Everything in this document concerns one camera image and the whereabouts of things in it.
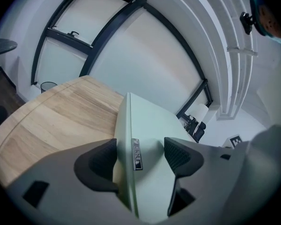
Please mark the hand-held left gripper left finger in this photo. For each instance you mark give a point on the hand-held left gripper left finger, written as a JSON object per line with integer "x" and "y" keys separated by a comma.
{"x": 61, "y": 184}

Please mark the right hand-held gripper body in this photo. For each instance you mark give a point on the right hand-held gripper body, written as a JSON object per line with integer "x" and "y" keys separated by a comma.
{"x": 235, "y": 141}

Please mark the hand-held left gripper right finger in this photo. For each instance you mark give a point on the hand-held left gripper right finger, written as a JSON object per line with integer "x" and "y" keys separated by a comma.
{"x": 208, "y": 179}

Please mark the pale green box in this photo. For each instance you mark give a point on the pale green box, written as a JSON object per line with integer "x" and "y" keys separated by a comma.
{"x": 150, "y": 125}

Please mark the black office chair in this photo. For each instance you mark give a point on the black office chair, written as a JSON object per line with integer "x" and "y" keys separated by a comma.
{"x": 200, "y": 131}

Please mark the black framed window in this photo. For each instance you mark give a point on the black framed window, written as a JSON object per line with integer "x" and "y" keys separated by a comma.
{"x": 201, "y": 95}
{"x": 112, "y": 22}

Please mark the wooden table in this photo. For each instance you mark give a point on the wooden table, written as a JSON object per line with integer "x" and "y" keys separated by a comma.
{"x": 61, "y": 116}

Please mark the black mesh wastebasket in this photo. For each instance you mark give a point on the black mesh wastebasket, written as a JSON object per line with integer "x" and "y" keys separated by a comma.
{"x": 48, "y": 87}

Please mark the person's head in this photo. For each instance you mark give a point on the person's head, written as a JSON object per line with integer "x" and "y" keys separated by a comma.
{"x": 267, "y": 20}

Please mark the round black marble side table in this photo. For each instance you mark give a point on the round black marble side table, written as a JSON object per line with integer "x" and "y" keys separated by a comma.
{"x": 2, "y": 47}

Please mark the white ceiling bracket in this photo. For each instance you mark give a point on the white ceiling bracket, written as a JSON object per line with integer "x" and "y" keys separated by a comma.
{"x": 242, "y": 51}

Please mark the black head-worn camera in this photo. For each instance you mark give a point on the black head-worn camera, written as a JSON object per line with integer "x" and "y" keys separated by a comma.
{"x": 246, "y": 22}

